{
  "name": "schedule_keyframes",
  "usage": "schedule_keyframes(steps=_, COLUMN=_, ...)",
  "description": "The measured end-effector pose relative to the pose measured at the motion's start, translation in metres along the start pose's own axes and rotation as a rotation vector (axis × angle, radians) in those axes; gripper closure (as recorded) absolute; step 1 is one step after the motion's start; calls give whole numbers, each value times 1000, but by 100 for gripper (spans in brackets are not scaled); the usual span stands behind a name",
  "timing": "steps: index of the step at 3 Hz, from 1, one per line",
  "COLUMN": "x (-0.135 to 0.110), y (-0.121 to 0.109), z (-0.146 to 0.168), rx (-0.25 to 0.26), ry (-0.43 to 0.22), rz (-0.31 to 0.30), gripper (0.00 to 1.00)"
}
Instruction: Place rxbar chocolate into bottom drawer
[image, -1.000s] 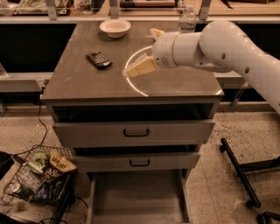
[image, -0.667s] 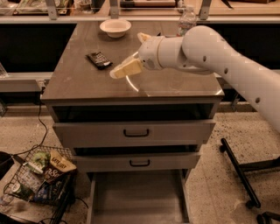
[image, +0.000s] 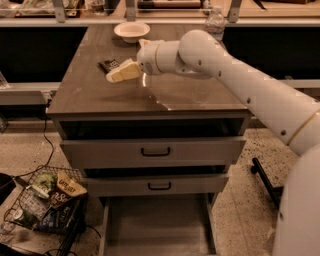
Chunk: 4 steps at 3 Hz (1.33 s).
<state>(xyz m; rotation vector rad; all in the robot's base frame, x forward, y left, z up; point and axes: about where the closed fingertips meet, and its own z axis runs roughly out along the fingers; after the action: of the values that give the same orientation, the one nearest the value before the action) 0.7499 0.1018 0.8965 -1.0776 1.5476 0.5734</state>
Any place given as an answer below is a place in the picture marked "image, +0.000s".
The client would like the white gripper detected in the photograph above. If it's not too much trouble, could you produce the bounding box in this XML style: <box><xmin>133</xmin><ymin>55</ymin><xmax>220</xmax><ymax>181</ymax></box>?
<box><xmin>106</xmin><ymin>39</ymin><xmax>163</xmax><ymax>83</ymax></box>

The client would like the black rxbar chocolate bar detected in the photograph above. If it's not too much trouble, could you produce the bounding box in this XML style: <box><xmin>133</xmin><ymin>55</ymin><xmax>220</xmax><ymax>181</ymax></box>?
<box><xmin>98</xmin><ymin>59</ymin><xmax>120</xmax><ymax>74</ymax></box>

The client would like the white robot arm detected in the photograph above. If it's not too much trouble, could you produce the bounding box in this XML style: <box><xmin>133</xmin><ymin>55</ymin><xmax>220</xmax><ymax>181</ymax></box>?
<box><xmin>107</xmin><ymin>30</ymin><xmax>320</xmax><ymax>256</ymax></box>

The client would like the grey drawer cabinet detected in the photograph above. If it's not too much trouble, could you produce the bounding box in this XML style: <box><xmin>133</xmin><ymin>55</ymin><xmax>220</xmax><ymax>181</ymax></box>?
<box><xmin>46</xmin><ymin>23</ymin><xmax>253</xmax><ymax>256</ymax></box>

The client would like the top grey drawer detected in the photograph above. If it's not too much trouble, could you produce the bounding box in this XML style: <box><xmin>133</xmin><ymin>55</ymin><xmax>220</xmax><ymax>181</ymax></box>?
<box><xmin>61</xmin><ymin>136</ymin><xmax>245</xmax><ymax>170</ymax></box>

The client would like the middle grey drawer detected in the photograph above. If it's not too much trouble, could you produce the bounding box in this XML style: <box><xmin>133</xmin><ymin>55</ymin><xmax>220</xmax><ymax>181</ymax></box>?
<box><xmin>82</xmin><ymin>174</ymin><xmax>229</xmax><ymax>197</ymax></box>

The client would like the bottom open grey drawer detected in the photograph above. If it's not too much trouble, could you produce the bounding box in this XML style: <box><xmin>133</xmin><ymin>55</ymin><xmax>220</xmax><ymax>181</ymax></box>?
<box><xmin>98</xmin><ymin>194</ymin><xmax>218</xmax><ymax>256</ymax></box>

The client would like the white ceramic bowl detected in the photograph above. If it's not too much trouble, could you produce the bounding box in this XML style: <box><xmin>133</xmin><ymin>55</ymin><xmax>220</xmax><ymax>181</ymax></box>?
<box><xmin>114</xmin><ymin>22</ymin><xmax>150</xmax><ymax>43</ymax></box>

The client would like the clear plastic water bottle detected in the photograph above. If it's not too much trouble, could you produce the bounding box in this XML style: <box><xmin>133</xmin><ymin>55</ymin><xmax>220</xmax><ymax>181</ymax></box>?
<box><xmin>204</xmin><ymin>6</ymin><xmax>226</xmax><ymax>41</ymax></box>

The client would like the yellow chip bag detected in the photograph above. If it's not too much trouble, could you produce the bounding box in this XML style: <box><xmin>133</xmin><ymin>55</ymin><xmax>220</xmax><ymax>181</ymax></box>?
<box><xmin>57</xmin><ymin>171</ymin><xmax>87</xmax><ymax>197</ymax></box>

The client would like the green snack packet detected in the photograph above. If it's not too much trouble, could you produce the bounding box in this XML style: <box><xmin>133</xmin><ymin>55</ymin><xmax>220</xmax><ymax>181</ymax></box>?
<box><xmin>36</xmin><ymin>173</ymin><xmax>57</xmax><ymax>194</ymax></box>

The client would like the black wire basket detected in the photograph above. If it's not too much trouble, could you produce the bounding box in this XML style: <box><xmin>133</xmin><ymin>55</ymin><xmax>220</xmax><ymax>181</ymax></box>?
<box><xmin>3</xmin><ymin>166</ymin><xmax>88</xmax><ymax>256</ymax></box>

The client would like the black power cable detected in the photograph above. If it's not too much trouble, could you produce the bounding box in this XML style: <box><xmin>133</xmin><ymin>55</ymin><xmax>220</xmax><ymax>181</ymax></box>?
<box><xmin>0</xmin><ymin>96</ymin><xmax>56</xmax><ymax>191</ymax></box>

